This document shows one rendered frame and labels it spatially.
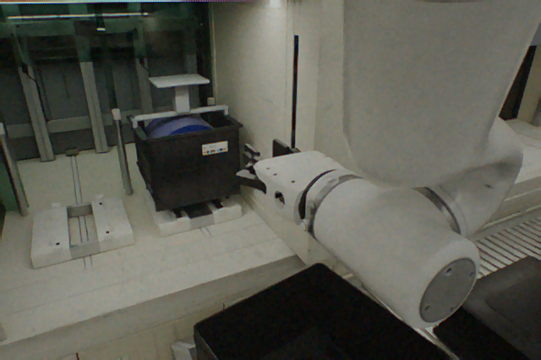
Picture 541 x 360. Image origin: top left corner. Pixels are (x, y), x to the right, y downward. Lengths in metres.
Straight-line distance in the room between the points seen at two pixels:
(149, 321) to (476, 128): 0.73
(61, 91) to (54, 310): 0.88
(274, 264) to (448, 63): 0.74
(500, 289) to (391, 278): 0.63
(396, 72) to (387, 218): 0.18
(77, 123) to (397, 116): 1.42
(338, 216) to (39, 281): 0.70
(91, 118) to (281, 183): 1.14
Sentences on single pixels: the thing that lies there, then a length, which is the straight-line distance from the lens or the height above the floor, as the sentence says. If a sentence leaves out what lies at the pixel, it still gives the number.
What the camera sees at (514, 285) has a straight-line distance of 0.97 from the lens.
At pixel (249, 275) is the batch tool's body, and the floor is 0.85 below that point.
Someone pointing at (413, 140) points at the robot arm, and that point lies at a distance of 0.22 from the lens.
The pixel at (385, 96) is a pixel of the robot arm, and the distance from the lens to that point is 0.20.
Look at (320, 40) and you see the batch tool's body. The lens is 0.69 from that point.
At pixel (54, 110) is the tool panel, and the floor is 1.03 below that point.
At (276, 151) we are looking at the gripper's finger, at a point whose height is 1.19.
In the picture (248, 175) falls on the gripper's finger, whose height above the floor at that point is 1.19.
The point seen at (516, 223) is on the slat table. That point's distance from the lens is 1.43.
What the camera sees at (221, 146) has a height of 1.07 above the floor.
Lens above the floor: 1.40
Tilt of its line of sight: 25 degrees down
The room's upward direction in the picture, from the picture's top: straight up
